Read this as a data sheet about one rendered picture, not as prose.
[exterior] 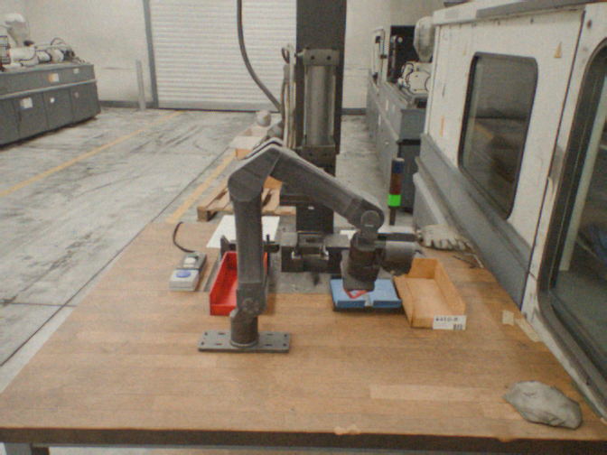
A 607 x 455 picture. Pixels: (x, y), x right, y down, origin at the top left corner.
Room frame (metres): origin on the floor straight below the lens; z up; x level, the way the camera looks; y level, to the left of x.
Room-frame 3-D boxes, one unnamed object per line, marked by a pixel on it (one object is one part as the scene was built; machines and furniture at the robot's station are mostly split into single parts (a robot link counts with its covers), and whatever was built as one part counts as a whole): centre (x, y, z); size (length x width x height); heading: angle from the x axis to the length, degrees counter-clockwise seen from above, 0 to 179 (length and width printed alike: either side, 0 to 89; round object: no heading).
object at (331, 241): (1.31, -0.03, 0.98); 0.20 x 0.10 x 0.01; 90
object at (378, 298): (1.10, -0.21, 0.93); 0.15 x 0.07 x 0.03; 1
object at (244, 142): (4.83, 0.38, 0.40); 0.67 x 0.60 x 0.50; 172
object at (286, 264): (1.31, -0.03, 0.94); 0.20 x 0.10 x 0.07; 90
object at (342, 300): (1.10, -0.12, 0.93); 0.15 x 0.07 x 0.03; 3
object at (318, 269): (1.39, -0.06, 0.88); 0.65 x 0.50 x 0.03; 90
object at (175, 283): (1.18, 0.33, 0.90); 0.07 x 0.07 x 0.06; 0
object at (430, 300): (1.11, -0.32, 0.93); 0.25 x 0.13 x 0.08; 0
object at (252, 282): (0.91, 0.11, 1.15); 0.07 x 0.06 x 0.33; 0
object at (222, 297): (1.14, 0.17, 0.93); 0.25 x 0.12 x 0.06; 0
